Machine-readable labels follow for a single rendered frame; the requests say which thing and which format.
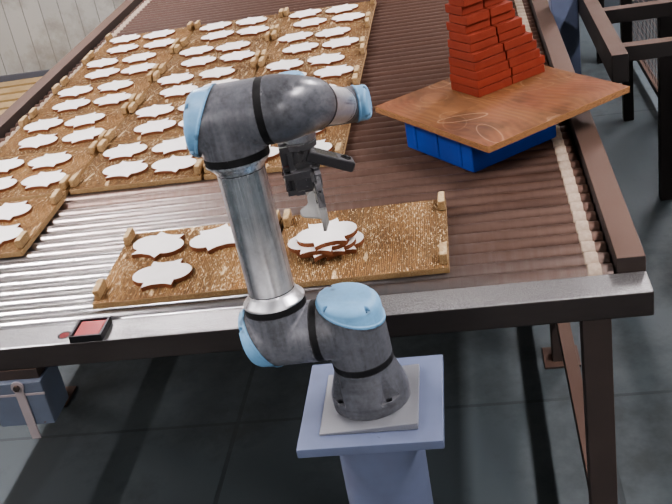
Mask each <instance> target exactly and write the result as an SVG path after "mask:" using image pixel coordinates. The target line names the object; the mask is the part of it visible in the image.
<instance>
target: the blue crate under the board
mask: <svg viewBox="0 0 672 504"><path fill-rule="evenodd" d="M405 129H406V136H407V144H408V147H410V148H412V149H415V150H417V151H420V152H422V153H425V154H427V155H430V156H433V157H435V158H438V159H440V160H443V161H445V162H448V163H450V164H453V165H455V166H458V167H460V168H463V169H465V170H468V171H470V172H473V173H475V172H477V171H480V170H482V169H484V168H486V167H489V166H491V165H493V164H496V163H498V162H500V161H502V160H505V159H507V158H509V157H511V156H514V155H516V154H518V153H520V152H523V151H525V150H527V149H529V148H532V147H534V146H536V145H539V144H541V143H543V142H545V141H548V140H550V139H552V138H554V137H556V124H555V125H553V126H551V127H548V128H546V129H544V130H541V131H539V132H537V133H535V134H532V135H530V136H528V137H525V138H523V139H521V140H518V141H516V142H514V143H512V144H509V145H507V146H505V147H502V148H500V149H498V150H495V151H493V152H491V153H487V152H484V151H481V150H478V149H476V148H473V147H470V146H467V145H465V144H462V143H459V142H456V141H454V140H451V139H448V138H446V137H443V136H440V135H437V134H435V133H432V132H429V131H426V130H424V129H421V128H418V127H415V126H413V125H410V124H407V123H405Z"/></svg>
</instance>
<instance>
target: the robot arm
mask: <svg viewBox="0 0 672 504"><path fill-rule="evenodd" d="M371 116H372V102H371V97H370V93H369V90H368V88H367V86H366V85H363V84H361V85H350V86H347V87H337V86H330V85H329V84H328V83H327V82H326V81H324V80H322V79H320V78H316V77H310V76H305V75H304V74H303V73H302V72H300V71H295V70H293V71H285V72H281V73H279V74H269V75H264V76H259V77H253V78H248V79H242V80H236V81H231V82H225V83H220V84H216V83H213V84H211V85H209V86H205V87H201V88H196V89H194V90H193V91H191V93H190V94H189V95H188V97H187V99H186V102H185V106H184V114H183V127H184V136H185V141H186V145H187V148H188V150H189V151H190V154H191V155H192V156H194V157H198V158H200V157H203V160H204V164H205V167H206V169H207V170H209V171H211V172H212V173H214V174H216V175H217V178H218V182H219V186H220V189H221V193H222V197H223V201H224V204H225V208H226V212H227V215H228V219H229V223H230V227H231V230H232V234H233V238H234V242H235V245H236V249H237V253H238V257H239V260H240V264H241V268H242V271H243V275H244V279H245V283H246V286H247V290H248V294H249V295H248V297H247V298H246V300H245V301H244V303H243V307H244V309H242V310H241V311H240V313H239V317H238V329H239V330H240V333H239V336H240V340H241V343H242V346H243V349H244V351H245V353H246V355H247V357H248V358H249V359H250V361H251V362H252V363H254V364H255V365H257V366H259V367H282V366H285V365H293V364H302V363H311V362H320V361H328V360H332V364H333V368H334V375H333V385H332V399H333V403H334V407H335V409H336V411H337V412H338V413H339V414H340V415H342V416H343V417H345V418H348V419H351V420H357V421H370V420H376V419H380V418H383V417H386V416H388V415H390V414H392V413H394V412H396V411H397V410H399V409H400V408H401V407H402V406H403V405H404V404H405V403H406V402H407V401H408V399H409V397H410V394H411V386H410V382H409V378H408V376H407V374H406V372H405V371H404V369H403V368H402V366H401V365H400V363H399V362H398V360H397V359H396V357H395V356H394V353H393V349H392V345H391V340H390V336H389V332H388V328H387V323H386V314H385V310H384V308H383V307H382V304H381V300H380V297H379V295H378V294H377V292H376V291H375V290H373V289H372V288H370V287H369V286H367V285H364V284H361V283H355V282H343V283H337V284H333V285H331V287H326V288H324V289H323V290H321V291H320V292H319V293H318V295H317V297H316V299H311V300H307V299H306V296H305V292H304V289H303V288H302V287H301V286H299V285H297V284H295V283H294V281H293V277H292V273H291V269H290V265H289V261H288V257H287V253H286V249H285V245H284V241H283V237H282V233H281V229H280V225H279V221H278V216H277V212H276V208H275V204H274V200H273V196H272V192H271V188H270V184H269V180H268V176H267V172H266V168H265V161H266V160H267V158H268V156H269V155H270V147H269V145H272V144H278V149H279V154H280V159H281V164H282V176H283V179H284V181H285V187H286V190H287V192H288V195H289V197H290V196H295V195H297V196H300V195H307V200H308V204H307V205H306V206H304V207H303V208H302V209H301V210H300V214H301V216H302V217H304V218H315V219H321V220H322V224H323V229H324V231H327V228H328V225H329V219H328V213H327V208H326V203H325V198H324V193H323V188H322V187H323V182H322V177H321V172H320V168H319V167H320V165H324V166H328V167H332V168H336V169H340V170H343V171H348V172H353V170H354V167H355V162H354V160H353V158H352V157H351V156H348V155H346V154H340V153H336V152H332V151H328V150H324V149H320V148H316V147H314V146H315V145H316V144H317V142H316V137H315V136H316V132H317V131H320V130H323V129H324V128H326V127H329V126H336V125H342V124H349V123H355V122H356V123H359V122H360V121H365V120H369V119H370V118H371Z"/></svg>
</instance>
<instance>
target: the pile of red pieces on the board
mask: <svg viewBox="0 0 672 504"><path fill-rule="evenodd" d="M445 11H446V12H447V13H449V21H448V22H446V26H447V30H450V31H449V38H450V39H448V40H447V41H448V47H449V54H450V57H448V58H449V65H450V73H451V74H450V81H451V88H452V90H456V91H459V92H462V93H465V94H469V95H472V96H475V97H478V98H480V97H482V96H485V95H487V94H490V93H492V92H495V91H497V90H500V89H502V88H505V87H507V86H510V85H512V84H514V83H517V82H519V81H522V80H525V79H527V78H530V77H532V76H535V75H537V74H540V73H542V72H545V67H544V64H543V63H545V55H542V54H540V49H539V48H537V42H536V40H535V39H533V37H532V32H527V31H526V29H525V25H524V24H522V17H518V16H515V9H514V8H513V3H512V1H507V0H449V3H447V4H445Z"/></svg>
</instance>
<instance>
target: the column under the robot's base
mask: <svg viewBox="0 0 672 504"><path fill-rule="evenodd" d="M396 359H397V360H398V362H399V363H400V365H401V366H404V365H412V364H419V367H420V386H419V425H418V429H410V430H396V431H382V432H367V433H353V434H339V435H325V436H320V435H319V433H320V427H321V420H322V414H323V408H324V401H325V395H326V389H327V383H328V376H329V375H334V368H333V364H332V363H331V364H318V365H312V370H311V375H310V381H309V386H308V391H307V396H306V402H305V407H304V412H303V417H302V422H301V428H300V433H299V438H298V443H297V449H296V452H297V457H298V458H310V457H325V456H340V461H341V466H342V470H343V475H344V480H345V485H346V490H347V495H348V500H349V504H434V503H433V497H432V490H431V484H430V477H429V471H428V464H427V457H426V451H425V450H430V449H443V448H444V447H445V436H444V360H443V355H442V354H440V355H428V356H416V357H404V358H396Z"/></svg>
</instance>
